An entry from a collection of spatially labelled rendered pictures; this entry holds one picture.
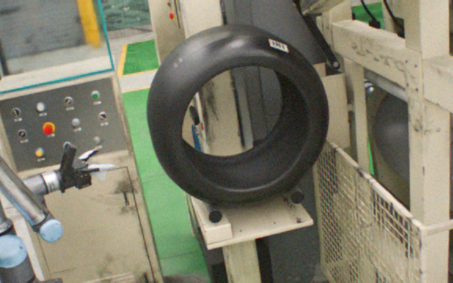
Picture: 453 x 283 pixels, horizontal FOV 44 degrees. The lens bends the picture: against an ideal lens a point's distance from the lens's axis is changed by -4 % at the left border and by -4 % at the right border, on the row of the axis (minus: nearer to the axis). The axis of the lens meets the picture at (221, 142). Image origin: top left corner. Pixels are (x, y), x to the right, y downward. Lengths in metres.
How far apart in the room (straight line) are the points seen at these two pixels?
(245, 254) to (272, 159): 0.50
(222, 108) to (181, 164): 0.44
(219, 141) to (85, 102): 0.66
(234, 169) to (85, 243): 0.93
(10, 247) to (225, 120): 0.89
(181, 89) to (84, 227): 1.17
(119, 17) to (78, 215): 8.46
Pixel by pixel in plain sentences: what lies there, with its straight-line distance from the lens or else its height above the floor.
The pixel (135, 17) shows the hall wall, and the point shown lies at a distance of 10.91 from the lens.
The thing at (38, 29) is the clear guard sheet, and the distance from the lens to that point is 2.45.
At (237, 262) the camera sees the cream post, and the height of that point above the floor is 0.47.
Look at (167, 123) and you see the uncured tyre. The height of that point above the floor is 1.25.
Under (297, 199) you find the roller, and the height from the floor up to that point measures 0.90.
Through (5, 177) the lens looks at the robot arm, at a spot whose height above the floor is 1.17.
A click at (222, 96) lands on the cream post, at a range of 2.13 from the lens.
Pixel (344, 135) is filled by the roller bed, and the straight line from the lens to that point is 2.24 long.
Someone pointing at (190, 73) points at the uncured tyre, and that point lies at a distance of 1.69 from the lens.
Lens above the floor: 1.80
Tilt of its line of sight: 21 degrees down
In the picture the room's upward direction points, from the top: 9 degrees counter-clockwise
